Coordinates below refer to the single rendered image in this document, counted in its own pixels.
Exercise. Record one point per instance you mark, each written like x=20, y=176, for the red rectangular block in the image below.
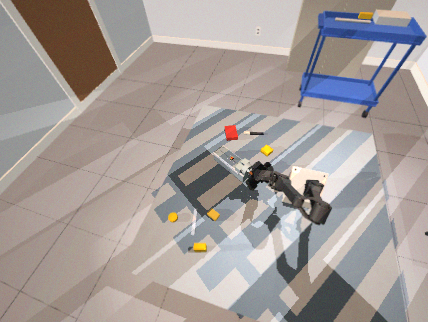
x=231, y=132

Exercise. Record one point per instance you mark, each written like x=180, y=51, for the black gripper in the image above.
x=252, y=183

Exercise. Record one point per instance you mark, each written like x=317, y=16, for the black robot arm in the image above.
x=320, y=209

